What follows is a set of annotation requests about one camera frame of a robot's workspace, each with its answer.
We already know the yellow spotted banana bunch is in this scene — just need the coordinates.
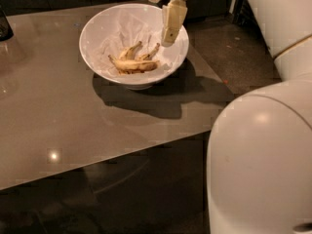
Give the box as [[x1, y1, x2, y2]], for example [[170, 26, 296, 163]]
[[108, 41, 160, 74]]

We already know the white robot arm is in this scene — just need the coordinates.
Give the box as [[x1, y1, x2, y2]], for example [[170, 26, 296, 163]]
[[207, 0, 312, 234]]

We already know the white ceramic bowl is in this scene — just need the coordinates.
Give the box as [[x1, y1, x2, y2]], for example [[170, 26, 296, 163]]
[[79, 4, 189, 90]]

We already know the dark object at table edge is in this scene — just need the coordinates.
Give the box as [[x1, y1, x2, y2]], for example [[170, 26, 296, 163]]
[[0, 7, 14, 41]]

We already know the white crumpled paper liner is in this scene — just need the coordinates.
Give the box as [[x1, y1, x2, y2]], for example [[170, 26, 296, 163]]
[[94, 10, 177, 77]]

